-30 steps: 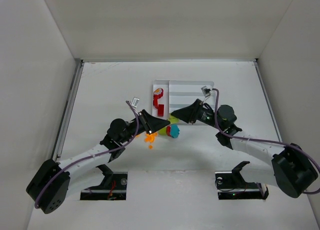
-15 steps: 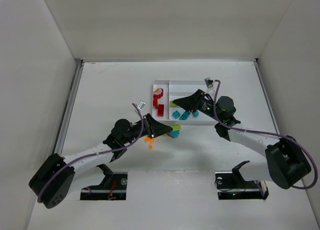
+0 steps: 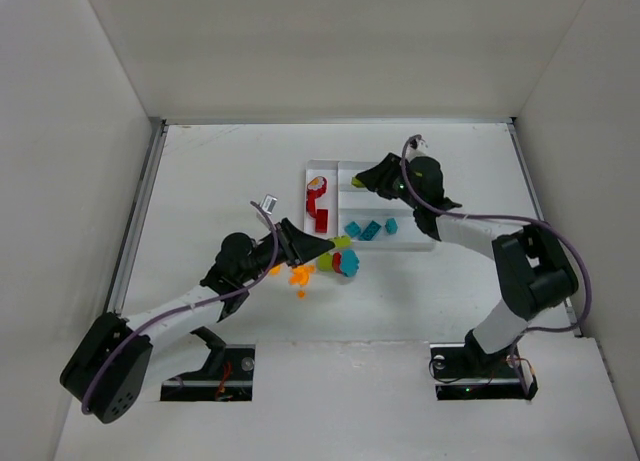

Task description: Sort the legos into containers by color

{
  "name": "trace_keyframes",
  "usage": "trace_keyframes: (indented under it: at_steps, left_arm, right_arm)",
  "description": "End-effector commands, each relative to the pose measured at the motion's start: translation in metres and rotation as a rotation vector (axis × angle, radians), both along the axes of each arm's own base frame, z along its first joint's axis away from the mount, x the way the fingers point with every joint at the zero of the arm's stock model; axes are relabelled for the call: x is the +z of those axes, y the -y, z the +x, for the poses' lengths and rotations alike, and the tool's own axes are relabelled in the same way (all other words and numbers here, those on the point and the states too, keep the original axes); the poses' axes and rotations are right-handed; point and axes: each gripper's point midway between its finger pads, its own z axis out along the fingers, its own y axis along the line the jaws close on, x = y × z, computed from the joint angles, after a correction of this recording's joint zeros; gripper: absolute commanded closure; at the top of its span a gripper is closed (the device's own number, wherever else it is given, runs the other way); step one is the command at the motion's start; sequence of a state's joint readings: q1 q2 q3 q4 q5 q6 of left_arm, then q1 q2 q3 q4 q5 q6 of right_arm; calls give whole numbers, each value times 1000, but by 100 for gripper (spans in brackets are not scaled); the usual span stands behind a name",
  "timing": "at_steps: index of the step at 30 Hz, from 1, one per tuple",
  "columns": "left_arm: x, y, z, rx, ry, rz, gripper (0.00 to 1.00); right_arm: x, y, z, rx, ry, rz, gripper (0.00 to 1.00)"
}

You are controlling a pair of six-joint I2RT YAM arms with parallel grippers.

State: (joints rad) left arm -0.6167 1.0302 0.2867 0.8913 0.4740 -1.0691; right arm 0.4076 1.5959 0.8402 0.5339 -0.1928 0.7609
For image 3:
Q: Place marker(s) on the teal square lego brick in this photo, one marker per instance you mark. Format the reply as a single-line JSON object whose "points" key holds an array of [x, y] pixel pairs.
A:
{"points": [[353, 229]]}

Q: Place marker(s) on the blue lego brick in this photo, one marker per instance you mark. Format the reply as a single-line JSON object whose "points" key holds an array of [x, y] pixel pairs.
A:
{"points": [[391, 226]]}

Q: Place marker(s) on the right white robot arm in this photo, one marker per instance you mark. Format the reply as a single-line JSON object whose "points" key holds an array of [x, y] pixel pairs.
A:
{"points": [[533, 271]]}

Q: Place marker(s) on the white divided sorting tray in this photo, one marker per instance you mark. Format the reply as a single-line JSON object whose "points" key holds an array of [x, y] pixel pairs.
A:
{"points": [[346, 203]]}

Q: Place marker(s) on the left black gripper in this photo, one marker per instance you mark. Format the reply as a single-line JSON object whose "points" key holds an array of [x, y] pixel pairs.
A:
{"points": [[289, 241]]}

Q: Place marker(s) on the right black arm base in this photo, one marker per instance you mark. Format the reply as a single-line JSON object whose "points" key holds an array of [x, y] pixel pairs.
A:
{"points": [[464, 373]]}

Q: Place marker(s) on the red flower lego piece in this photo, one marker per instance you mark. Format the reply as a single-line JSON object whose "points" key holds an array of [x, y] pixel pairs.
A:
{"points": [[317, 186]]}

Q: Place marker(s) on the red lego with blue brick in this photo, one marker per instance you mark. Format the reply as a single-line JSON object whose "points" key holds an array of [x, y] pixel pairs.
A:
{"points": [[311, 208]]}

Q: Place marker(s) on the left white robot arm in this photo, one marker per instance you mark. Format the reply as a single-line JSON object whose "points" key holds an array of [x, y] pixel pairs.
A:
{"points": [[119, 356]]}

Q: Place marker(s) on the red rectangular lego brick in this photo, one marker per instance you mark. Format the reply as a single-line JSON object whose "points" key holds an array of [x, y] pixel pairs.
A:
{"points": [[321, 221]]}

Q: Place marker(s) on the orange lego cluster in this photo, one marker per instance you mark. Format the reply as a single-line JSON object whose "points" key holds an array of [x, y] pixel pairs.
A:
{"points": [[301, 275]]}

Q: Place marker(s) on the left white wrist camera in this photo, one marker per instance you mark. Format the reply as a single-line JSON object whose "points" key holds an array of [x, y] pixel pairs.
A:
{"points": [[268, 204]]}

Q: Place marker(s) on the green lego brick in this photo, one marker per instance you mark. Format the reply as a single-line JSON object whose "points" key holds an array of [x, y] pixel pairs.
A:
{"points": [[341, 242]]}

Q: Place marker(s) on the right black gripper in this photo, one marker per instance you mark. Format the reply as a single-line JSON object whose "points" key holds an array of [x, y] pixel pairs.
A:
{"points": [[394, 174]]}

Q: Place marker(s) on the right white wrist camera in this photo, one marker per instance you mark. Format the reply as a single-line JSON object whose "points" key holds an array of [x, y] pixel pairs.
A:
{"points": [[416, 147]]}

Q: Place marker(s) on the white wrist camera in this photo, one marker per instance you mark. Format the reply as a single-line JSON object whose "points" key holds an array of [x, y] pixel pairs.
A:
{"points": [[268, 204], [416, 147]]}

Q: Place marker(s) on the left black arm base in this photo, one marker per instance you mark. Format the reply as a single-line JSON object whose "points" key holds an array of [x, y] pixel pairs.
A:
{"points": [[225, 375]]}

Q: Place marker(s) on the teal cloud lego piece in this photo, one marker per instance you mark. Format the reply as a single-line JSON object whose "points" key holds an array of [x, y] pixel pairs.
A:
{"points": [[349, 263]]}

